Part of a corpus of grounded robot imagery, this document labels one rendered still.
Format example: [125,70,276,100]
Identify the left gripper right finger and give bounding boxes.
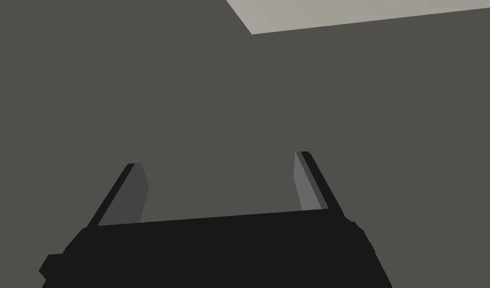
[293,150,345,219]

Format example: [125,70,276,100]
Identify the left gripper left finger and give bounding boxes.
[87,162,150,228]

